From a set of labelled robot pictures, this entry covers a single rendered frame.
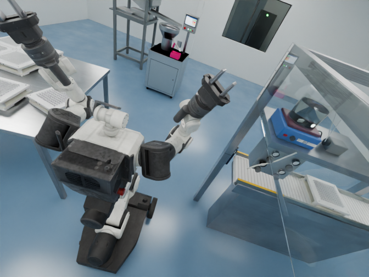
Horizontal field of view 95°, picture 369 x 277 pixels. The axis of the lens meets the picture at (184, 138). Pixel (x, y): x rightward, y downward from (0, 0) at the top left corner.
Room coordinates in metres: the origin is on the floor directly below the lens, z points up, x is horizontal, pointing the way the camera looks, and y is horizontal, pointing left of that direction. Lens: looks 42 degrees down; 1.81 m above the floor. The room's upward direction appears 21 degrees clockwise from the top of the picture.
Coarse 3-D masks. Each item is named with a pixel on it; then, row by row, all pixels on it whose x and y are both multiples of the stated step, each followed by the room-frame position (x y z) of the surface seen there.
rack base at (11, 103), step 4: (24, 92) 0.84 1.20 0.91; (28, 92) 0.85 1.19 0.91; (32, 92) 0.89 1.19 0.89; (16, 96) 0.78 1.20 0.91; (20, 96) 0.79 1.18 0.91; (24, 96) 0.81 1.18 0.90; (12, 100) 0.73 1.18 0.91; (16, 100) 0.75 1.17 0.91; (8, 104) 0.69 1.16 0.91; (12, 104) 0.71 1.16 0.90; (0, 108) 0.64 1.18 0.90; (4, 108) 0.65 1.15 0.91; (8, 108) 0.67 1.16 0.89
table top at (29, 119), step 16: (80, 64) 1.51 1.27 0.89; (16, 80) 0.95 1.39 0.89; (32, 80) 1.02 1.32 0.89; (80, 80) 1.25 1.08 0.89; (96, 80) 1.35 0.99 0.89; (0, 112) 0.63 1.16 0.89; (16, 112) 0.67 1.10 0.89; (32, 112) 0.72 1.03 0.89; (0, 128) 0.52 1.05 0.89; (16, 128) 0.56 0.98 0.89; (32, 128) 0.60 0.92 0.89
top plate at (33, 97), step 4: (48, 88) 0.92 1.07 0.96; (52, 88) 0.93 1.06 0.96; (36, 92) 0.84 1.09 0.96; (40, 92) 0.85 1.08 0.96; (28, 96) 0.78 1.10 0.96; (32, 96) 0.79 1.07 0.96; (36, 96) 0.80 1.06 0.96; (32, 100) 0.77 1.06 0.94; (36, 100) 0.77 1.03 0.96; (40, 100) 0.78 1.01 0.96; (52, 100) 0.82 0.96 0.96; (60, 100) 0.85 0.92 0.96; (40, 104) 0.75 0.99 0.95; (44, 104) 0.76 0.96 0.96; (48, 104) 0.77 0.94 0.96; (60, 104) 0.81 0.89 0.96; (64, 104) 0.82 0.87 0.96; (48, 108) 0.74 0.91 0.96; (60, 108) 0.78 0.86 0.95; (64, 108) 0.81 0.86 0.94
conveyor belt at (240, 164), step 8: (240, 160) 0.99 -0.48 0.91; (248, 160) 1.03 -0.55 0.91; (240, 168) 0.91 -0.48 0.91; (240, 176) 0.83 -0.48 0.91; (248, 176) 0.86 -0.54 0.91; (256, 176) 0.89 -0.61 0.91; (264, 176) 0.92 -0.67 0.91; (272, 176) 0.95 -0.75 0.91; (256, 184) 0.82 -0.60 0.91; (264, 184) 0.85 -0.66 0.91; (272, 184) 0.87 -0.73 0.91
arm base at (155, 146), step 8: (144, 144) 0.47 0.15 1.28; (152, 144) 0.48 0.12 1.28; (160, 144) 0.49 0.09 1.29; (168, 144) 0.50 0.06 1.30; (144, 152) 0.44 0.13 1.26; (144, 160) 0.43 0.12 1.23; (144, 168) 0.41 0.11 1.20; (144, 176) 0.40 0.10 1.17; (152, 176) 0.39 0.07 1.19; (168, 176) 0.42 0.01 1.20
